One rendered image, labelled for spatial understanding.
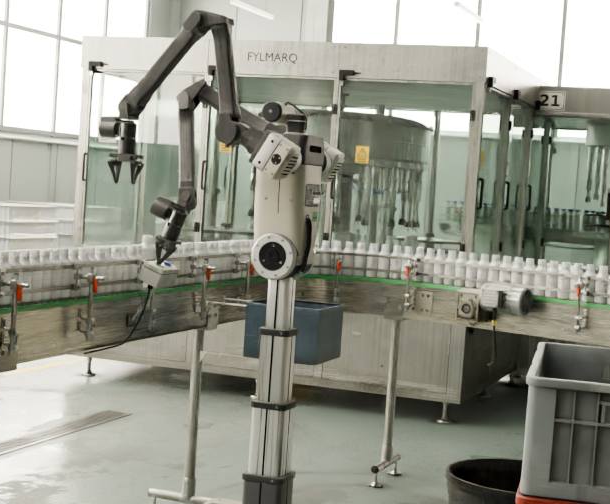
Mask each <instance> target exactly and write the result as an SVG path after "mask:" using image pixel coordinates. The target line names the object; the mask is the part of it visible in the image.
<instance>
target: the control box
mask: <svg viewBox="0 0 610 504"><path fill-rule="evenodd" d="M156 263H157V261H145V262H144V265H143V267H142V270H141V272H140V275H139V277H138V279H139V280H141V281H143V282H145V283H147V284H148V286H147V288H148V294H147V297H146V298H145V299H144V301H143V302H142V303H141V305H140V306H139V307H138V309H137V310H136V311H135V313H131V314H129V318H128V328H130V327H134V328H133V330H132V331H131V333H130V334H129V336H128V337H127V338H126V339H125V340H124V341H123V342H122V343H120V344H118V345H114V346H111V347H107V348H102V349H98V350H93V351H88V352H84V354H89V353H94V352H98V351H103V350H107V349H111V348H114V347H118V346H120V345H123V344H124V343H125V342H126V341H127V340H128V339H129V338H130V336H131V335H132V333H133V332H134V330H135V329H136V327H137V325H138V323H139V321H140V319H141V317H142V315H143V313H144V311H145V308H146V305H147V302H148V300H149V299H150V298H151V296H152V293H153V289H154V287H155V288H159V287H168V286H173V285H174V283H175V280H176V278H177V275H178V273H179V270H180V269H179V268H177V267H175V266H173V265H171V266H170V265H166V264H164V263H162V264H161V265H163V266H160V265H158V264H156ZM143 307H144V308H143ZM142 308H143V310H142ZM141 310H142V313H141V315H140V317H139V319H138V321H137V323H136V325H135V322H136V317H137V315H138V314H139V313H140V311H141Z"/></svg>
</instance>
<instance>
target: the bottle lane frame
mask: <svg viewBox="0 0 610 504"><path fill-rule="evenodd" d="M202 286H203V284H202V285H193V286H185V287H177V288H168V289H160V290H155V301H154V308H155V309H156V311H157V312H156V314H155V320H154V321H155V322H156V325H155V326H153V330H149V329H148V325H147V322H143V321H142V320H141V319H140V321H139V323H138V325H137V327H136V329H135V330H134V332H133V333H132V335H131V336H130V338H129V339H128V340H127V341H126V342H125V343H127V342H132V341H137V340H142V339H148V338H153V337H158V336H163V335H168V334H173V333H178V332H183V331H188V330H193V329H199V328H204V327H206V325H207V316H206V317H204V320H200V316H199V314H197V313H195V312H194V311H193V304H194V303H196V312H201V305H200V303H198V302H196V301H195V300H194V293H195V292H196V293H197V296H196V300H197V301H202ZM238 287H240V288H241V290H240V294H244V295H245V292H246V279H244V280H235V281H227V282H219V283H210V284H207V286H206V301H212V302H221V303H222V296H226V298H231V299H237V298H238V297H240V299H241V300H245V299H244V296H240V295H239V294H238ZM147 294H148V291H143V292H135V293H126V294H118V295H109V296H101V297H93V310H92V317H93V318H94V319H95V323H94V324H93V332H94V336H93V337H92V338H91V341H86V337H85V335H84V333H81V332H80V331H79V330H78V321H81V323H82V324H81V330H82V331H86V329H87V324H86V323H85V320H82V319H81V318H80V317H78V313H79V308H81V307H82V317H83V318H87V312H88V298H84V299H76V300H67V301H59V302H51V303H41V304H34V305H25V306H17V321H16V328H17V329H18V330H19V335H18V337H17V344H18V346H19V348H18V360H17V364H20V363H25V362H30V361H35V360H41V359H46V358H51V357H56V356H61V355H66V354H71V353H76V352H81V351H86V350H92V349H97V348H102V347H107V346H112V345H117V344H120V343H122V342H123V341H124V340H125V339H126V338H127V337H128V336H129V334H130V333H131V331H132V330H133V328H134V327H130V328H128V318H129V314H131V313H135V311H136V310H137V309H138V307H139V306H140V305H141V303H142V299H145V298H146V297H147ZM249 294H250V295H251V298H250V299H249V300H251V301H255V300H261V299H267V294H268V279H266V278H264V277H261V278H252V279H250V287H249ZM211 308H217V309H218V323H217V325H219V324H224V323H229V322H234V321H239V320H244V319H245V316H246V312H244V308H243V307H242V306H232V305H222V304H214V303H208V305H207V306H206V313H208V310H209V309H211ZM11 312H12V307H9V308H0V340H1V333H2V332H5V342H10V336H9V334H8V332H9V331H4V329H3V328H1V322H2V318H6V325H5V328H6V329H11ZM0 345H1V342H0Z"/></svg>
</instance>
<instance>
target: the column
mask: <svg viewBox="0 0 610 504"><path fill-rule="evenodd" d="M334 13H335V0H307V12H306V27H305V41H310V42H332V41H333V27H334Z"/></svg>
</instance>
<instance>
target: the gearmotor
mask: <svg viewBox="0 0 610 504"><path fill-rule="evenodd" d="M457 292H458V293H457V305H456V318H455V320H458V321H465V322H468V326H469V327H472V326H473V325H474V323H479V322H488V314H489V311H491V312H492V313H493V336H494V347H495V358H494V360H493V361H492V362H491V363H488V365H491V364H493V363H494V362H495V361H496V358H497V347H496V335H495V313H497V312H498V313H506V314H514V315H522V316H525V315H527V314H528V313H529V312H530V310H531V308H532V305H533V294H532V291H531V290H530V289H529V288H528V287H521V286H513V285H505V284H495V283H486V284H484V285H483V286H482V287H481V289H480V290H479V289H461V290H458V291H457Z"/></svg>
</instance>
